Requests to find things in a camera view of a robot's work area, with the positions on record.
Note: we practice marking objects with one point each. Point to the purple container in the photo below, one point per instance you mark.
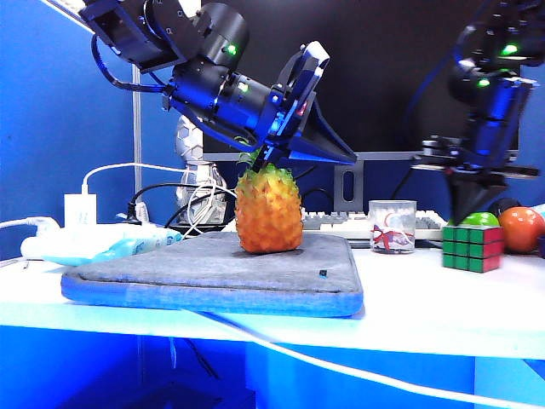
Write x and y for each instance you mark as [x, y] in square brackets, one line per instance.
[541, 247]

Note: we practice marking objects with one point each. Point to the green apple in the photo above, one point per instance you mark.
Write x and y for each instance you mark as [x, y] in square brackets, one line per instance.
[481, 219]

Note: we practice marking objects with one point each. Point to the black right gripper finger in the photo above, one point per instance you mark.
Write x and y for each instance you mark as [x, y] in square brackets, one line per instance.
[485, 189]
[460, 194]

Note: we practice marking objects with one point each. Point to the plastic pineapple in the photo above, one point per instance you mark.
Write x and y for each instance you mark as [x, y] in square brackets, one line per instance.
[268, 213]

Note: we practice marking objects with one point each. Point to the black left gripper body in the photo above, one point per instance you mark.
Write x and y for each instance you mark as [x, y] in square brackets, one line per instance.
[281, 123]

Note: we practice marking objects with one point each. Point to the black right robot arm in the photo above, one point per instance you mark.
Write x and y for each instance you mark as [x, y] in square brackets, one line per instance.
[494, 111]

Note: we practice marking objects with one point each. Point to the white keyboard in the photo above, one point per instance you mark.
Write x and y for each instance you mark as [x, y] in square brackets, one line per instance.
[332, 222]

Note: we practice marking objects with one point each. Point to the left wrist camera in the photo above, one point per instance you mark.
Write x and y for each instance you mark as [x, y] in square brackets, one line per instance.
[308, 68]

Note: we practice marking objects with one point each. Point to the black computer monitor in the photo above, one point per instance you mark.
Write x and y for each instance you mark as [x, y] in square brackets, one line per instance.
[374, 64]

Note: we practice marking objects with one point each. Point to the clear glass cup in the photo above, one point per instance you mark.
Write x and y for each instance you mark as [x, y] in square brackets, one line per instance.
[391, 230]

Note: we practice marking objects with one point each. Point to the white power adapter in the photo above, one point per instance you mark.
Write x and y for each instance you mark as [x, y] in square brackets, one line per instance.
[81, 211]

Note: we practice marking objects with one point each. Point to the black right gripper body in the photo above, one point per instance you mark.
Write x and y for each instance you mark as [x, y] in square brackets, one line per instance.
[451, 164]

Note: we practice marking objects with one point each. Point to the grey monitor stand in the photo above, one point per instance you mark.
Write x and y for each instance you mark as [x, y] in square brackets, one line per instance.
[340, 187]

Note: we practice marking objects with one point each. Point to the blue tissue pack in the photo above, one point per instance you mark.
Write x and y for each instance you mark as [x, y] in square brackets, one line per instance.
[127, 247]

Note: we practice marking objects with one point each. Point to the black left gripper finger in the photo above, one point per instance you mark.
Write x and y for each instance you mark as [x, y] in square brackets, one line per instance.
[306, 157]
[325, 142]

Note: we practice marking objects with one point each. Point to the white power strip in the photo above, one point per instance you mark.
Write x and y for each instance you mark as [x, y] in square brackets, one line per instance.
[85, 234]

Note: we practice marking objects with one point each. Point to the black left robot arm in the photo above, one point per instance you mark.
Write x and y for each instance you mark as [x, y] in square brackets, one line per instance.
[221, 25]

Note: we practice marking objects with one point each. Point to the black round object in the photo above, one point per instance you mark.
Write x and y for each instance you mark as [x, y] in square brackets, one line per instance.
[506, 205]

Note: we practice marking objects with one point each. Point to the grey felt laptop sleeve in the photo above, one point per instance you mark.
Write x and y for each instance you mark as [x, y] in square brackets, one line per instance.
[213, 264]

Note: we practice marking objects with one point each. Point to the aluminium partition post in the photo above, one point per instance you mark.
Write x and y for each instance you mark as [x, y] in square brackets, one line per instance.
[137, 136]

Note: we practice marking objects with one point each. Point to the Rubik's cube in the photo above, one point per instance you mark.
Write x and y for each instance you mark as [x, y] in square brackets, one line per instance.
[468, 249]

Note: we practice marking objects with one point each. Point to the orange round fruit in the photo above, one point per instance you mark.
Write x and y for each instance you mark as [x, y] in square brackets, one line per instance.
[521, 230]

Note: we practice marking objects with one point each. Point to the silver robot figurine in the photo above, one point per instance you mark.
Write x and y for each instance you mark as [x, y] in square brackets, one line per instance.
[187, 142]

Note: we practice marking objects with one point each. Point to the cyan plastic basket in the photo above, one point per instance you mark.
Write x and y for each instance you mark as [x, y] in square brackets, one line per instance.
[540, 211]

